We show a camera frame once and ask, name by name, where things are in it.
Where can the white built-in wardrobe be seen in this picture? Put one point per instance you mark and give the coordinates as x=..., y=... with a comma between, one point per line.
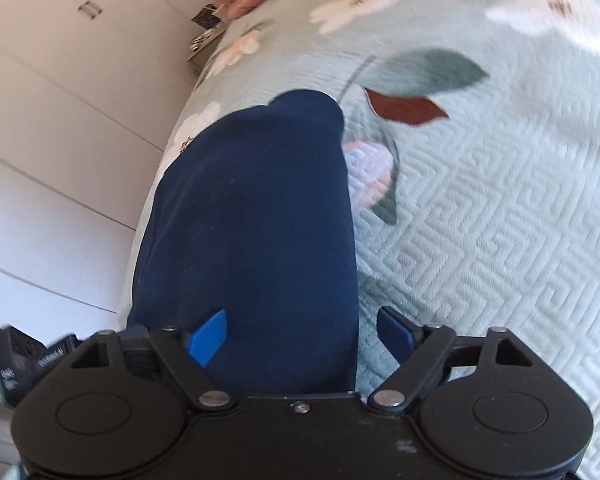
x=90, y=91

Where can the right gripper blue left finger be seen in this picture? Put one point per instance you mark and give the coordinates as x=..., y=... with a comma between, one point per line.
x=206, y=341

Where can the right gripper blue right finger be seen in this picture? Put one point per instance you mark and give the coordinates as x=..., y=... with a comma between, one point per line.
x=398, y=334

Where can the floral green bedspread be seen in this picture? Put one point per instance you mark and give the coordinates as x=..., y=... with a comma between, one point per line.
x=472, y=140

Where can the beige two-drawer nightstand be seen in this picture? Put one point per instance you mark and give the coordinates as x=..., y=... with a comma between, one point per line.
x=214, y=22

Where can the navy blue striped hoodie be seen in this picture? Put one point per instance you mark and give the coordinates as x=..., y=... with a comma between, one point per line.
x=253, y=219

